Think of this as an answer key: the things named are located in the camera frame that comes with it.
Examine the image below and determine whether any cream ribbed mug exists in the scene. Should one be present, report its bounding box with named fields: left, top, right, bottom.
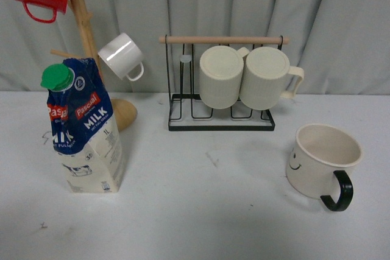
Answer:
left=199, top=46, right=249, bottom=109
left=239, top=47, right=304, bottom=110

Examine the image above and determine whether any white hanging mug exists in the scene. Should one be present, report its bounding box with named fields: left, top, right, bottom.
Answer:
left=98, top=33, right=144, bottom=82

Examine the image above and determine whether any cream ribbed mug left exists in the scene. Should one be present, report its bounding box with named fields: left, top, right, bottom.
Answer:
left=199, top=46, right=249, bottom=109

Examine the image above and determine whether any blue white milk carton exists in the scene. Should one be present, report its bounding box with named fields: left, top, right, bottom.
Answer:
left=41, top=58, right=124, bottom=193

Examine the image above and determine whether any wooden mug tree stand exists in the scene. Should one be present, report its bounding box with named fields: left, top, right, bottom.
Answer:
left=67, top=0, right=137, bottom=131

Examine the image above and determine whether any cream ribbed mug right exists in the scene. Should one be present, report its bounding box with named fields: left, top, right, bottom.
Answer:
left=239, top=47, right=304, bottom=110

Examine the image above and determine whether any black wire cup rack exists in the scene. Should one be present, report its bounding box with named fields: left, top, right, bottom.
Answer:
left=158, top=35, right=290, bottom=132

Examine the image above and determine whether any cream smiley mug black handle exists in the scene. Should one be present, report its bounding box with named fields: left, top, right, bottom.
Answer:
left=286, top=124, right=363, bottom=212

